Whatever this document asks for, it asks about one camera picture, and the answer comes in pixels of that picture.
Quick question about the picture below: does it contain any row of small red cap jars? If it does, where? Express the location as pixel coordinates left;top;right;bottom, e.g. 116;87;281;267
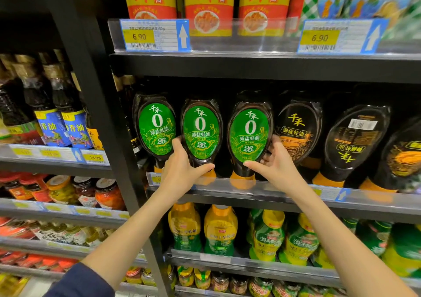
0;250;79;273

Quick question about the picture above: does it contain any row of small mixed jars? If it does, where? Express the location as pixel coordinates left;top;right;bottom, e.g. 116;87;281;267
125;264;346;297

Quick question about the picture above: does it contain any person's left forearm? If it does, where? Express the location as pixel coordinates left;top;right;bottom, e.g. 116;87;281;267
81;188;178;291

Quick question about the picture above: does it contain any dark blue left sleeve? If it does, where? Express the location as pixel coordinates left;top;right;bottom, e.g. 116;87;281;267
44;262;116;297

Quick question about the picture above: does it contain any group of yellow flat packets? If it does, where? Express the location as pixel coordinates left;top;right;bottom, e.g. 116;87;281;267
0;273;30;297

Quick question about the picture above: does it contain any row of dark squeeze bottles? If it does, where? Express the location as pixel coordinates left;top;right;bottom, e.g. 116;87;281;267
275;91;421;195

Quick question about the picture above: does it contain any person's right hand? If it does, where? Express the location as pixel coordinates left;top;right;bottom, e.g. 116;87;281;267
243;135;308;197

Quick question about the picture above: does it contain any row of dark glass bottles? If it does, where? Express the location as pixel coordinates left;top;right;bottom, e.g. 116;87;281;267
0;48;142;158

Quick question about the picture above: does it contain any row of red lid jars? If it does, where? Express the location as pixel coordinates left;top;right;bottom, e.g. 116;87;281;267
0;172;125;210

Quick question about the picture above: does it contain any person's left hand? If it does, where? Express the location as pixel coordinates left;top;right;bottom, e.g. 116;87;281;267
157;137;215;202

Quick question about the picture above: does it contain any person's right forearm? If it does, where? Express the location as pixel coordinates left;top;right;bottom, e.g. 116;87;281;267
289;183;417;297

